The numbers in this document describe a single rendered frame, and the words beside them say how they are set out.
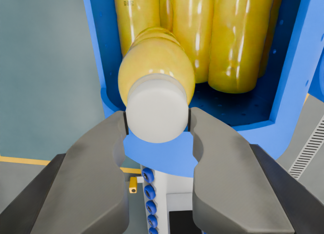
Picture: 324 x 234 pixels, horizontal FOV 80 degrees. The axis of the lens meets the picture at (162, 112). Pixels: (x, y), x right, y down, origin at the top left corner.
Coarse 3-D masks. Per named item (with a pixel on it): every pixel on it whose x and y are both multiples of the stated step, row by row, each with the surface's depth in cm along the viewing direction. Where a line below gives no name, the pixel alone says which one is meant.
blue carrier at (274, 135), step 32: (96, 0) 26; (288, 0) 28; (320, 0) 14; (96, 32) 25; (288, 32) 28; (320, 32) 16; (96, 64) 27; (288, 64) 16; (224, 96) 37; (256, 96) 36; (288, 96) 18; (256, 128) 18; (288, 128) 21; (160, 160) 21; (192, 160) 20
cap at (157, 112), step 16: (160, 80) 12; (144, 96) 11; (160, 96) 11; (176, 96) 11; (128, 112) 11; (144, 112) 12; (160, 112) 12; (176, 112) 12; (144, 128) 12; (160, 128) 12; (176, 128) 12
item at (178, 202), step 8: (168, 200) 65; (176, 200) 65; (184, 200) 65; (168, 208) 62; (176, 208) 62; (184, 208) 62; (168, 216) 60; (176, 216) 58; (184, 216) 58; (192, 216) 58; (168, 224) 58; (176, 224) 56; (184, 224) 56; (192, 224) 56; (168, 232) 56; (176, 232) 54; (184, 232) 54; (192, 232) 54; (200, 232) 54
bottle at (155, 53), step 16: (144, 32) 22; (160, 32) 21; (144, 48) 15; (160, 48) 14; (176, 48) 15; (128, 64) 14; (144, 64) 13; (160, 64) 13; (176, 64) 14; (192, 64) 17; (128, 80) 14; (144, 80) 13; (176, 80) 13; (192, 80) 15; (128, 96) 13; (192, 96) 16
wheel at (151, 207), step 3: (150, 201) 65; (147, 204) 64; (150, 204) 64; (153, 204) 64; (147, 207) 66; (150, 207) 63; (153, 207) 63; (150, 210) 64; (153, 210) 63; (156, 210) 64; (150, 213) 65; (153, 213) 63
